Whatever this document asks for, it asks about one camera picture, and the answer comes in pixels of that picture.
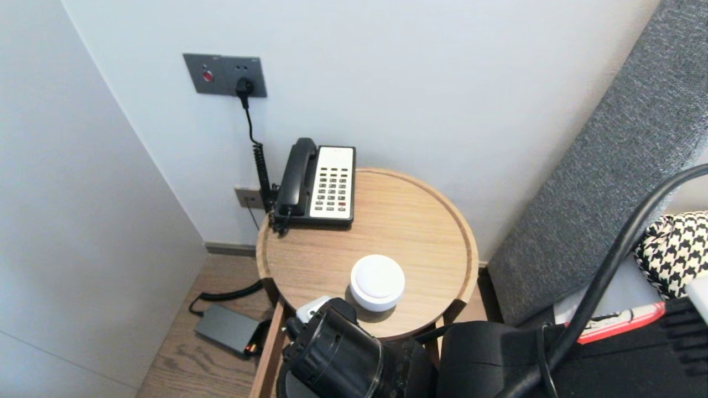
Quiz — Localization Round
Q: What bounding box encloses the beige low wall socket plate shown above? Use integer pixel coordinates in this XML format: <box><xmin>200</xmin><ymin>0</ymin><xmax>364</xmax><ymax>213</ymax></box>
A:
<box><xmin>234</xmin><ymin>187</ymin><xmax>267</xmax><ymax>211</ymax></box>

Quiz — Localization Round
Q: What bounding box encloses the curved wooden table drawer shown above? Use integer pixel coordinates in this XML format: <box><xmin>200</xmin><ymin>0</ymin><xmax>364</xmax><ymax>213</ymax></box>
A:
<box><xmin>248</xmin><ymin>298</ymin><xmax>445</xmax><ymax>398</ymax></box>

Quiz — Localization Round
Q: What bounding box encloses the grey upholstered headboard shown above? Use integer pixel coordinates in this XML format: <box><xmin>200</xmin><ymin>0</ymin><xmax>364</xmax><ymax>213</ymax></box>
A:
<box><xmin>486</xmin><ymin>0</ymin><xmax>708</xmax><ymax>328</ymax></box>

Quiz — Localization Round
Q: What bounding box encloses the grey wall switch panel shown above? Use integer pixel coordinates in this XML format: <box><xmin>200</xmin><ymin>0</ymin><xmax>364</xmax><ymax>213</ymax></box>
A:
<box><xmin>183</xmin><ymin>53</ymin><xmax>225</xmax><ymax>96</ymax></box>

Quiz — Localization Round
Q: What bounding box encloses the houndstooth black white pillow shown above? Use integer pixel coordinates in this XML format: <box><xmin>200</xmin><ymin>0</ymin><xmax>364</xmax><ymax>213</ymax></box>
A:
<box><xmin>633</xmin><ymin>211</ymin><xmax>708</xmax><ymax>302</ymax></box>

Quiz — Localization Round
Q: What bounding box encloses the black telephone handset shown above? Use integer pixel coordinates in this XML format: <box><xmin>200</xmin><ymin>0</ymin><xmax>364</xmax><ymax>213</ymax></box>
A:
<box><xmin>275</xmin><ymin>137</ymin><xmax>318</xmax><ymax>217</ymax></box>

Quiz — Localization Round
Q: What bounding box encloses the white bed sheet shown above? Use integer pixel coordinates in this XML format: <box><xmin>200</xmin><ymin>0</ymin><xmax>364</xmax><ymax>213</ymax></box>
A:
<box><xmin>553</xmin><ymin>253</ymin><xmax>667</xmax><ymax>328</ymax></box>

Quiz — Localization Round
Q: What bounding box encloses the black coiled power cable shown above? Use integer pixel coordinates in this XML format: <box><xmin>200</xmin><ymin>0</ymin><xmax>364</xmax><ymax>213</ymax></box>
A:
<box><xmin>189</xmin><ymin>78</ymin><xmax>276</xmax><ymax>318</ymax></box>

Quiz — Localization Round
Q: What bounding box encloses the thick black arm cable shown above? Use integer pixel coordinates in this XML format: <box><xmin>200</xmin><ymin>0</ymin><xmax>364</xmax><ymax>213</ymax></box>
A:
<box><xmin>497</xmin><ymin>163</ymin><xmax>708</xmax><ymax>398</ymax></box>

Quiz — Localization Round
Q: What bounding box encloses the black coiled handset cord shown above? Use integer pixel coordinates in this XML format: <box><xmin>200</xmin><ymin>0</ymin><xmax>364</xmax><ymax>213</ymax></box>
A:
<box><xmin>268</xmin><ymin>206</ymin><xmax>293</xmax><ymax>237</ymax></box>

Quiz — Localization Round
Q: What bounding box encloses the round wooden side table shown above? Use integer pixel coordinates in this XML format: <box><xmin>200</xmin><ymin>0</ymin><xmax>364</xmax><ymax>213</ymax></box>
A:
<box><xmin>256</xmin><ymin>167</ymin><xmax>480</xmax><ymax>342</ymax></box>

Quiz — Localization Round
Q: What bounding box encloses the grey power adapter brick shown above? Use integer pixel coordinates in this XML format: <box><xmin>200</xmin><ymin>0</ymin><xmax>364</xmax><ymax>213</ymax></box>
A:
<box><xmin>194</xmin><ymin>303</ymin><xmax>262</xmax><ymax>356</ymax></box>

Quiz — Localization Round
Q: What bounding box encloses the black and white desk telephone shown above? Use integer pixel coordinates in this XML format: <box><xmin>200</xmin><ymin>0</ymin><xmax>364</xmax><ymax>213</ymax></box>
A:
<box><xmin>274</xmin><ymin>145</ymin><xmax>357</xmax><ymax>228</ymax></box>

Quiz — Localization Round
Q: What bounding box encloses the grey wall power socket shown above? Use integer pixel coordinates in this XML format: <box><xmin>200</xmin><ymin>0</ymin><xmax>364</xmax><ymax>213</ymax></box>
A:
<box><xmin>220</xmin><ymin>56</ymin><xmax>268</xmax><ymax>99</ymax></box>

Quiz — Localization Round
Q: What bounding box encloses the white round puck lamp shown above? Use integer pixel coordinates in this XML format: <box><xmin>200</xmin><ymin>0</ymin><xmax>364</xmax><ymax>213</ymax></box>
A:
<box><xmin>350</xmin><ymin>254</ymin><xmax>406</xmax><ymax>313</ymax></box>

